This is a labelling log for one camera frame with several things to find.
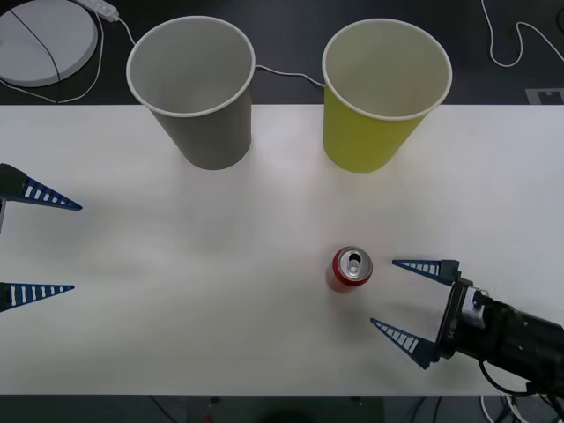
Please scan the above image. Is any white cable under table edge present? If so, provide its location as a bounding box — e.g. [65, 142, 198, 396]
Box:
[479, 393, 532, 423]

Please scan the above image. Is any grey plastic waste bin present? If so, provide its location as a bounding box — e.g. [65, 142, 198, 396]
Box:
[125, 16, 256, 171]

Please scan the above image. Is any thin white looping cable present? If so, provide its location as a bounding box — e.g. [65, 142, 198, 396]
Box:
[0, 11, 106, 106]

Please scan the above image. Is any yellow-green plastic waste bin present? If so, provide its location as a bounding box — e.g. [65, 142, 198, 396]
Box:
[321, 17, 454, 174]

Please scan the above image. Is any thin black cable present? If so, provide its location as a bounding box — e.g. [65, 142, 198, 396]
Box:
[7, 7, 63, 105]

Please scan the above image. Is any white round floor disc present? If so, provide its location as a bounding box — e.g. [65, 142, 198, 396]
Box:
[0, 0, 100, 88]

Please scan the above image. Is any red drink can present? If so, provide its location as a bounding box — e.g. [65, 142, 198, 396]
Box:
[324, 245, 374, 294]

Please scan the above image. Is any white power strip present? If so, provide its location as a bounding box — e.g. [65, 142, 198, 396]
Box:
[72, 0, 120, 23]

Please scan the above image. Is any white power strip cable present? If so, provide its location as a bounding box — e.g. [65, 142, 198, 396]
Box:
[115, 16, 326, 89]

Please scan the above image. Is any white wavy floor cable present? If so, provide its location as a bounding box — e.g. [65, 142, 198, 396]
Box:
[479, 0, 564, 68]

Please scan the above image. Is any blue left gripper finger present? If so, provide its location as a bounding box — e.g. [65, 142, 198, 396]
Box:
[0, 163, 84, 213]
[0, 283, 76, 315]

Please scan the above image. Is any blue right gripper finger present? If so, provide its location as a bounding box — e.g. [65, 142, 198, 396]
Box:
[391, 258, 461, 285]
[370, 317, 439, 371]

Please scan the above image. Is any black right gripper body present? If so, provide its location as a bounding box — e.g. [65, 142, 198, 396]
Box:
[433, 271, 473, 364]

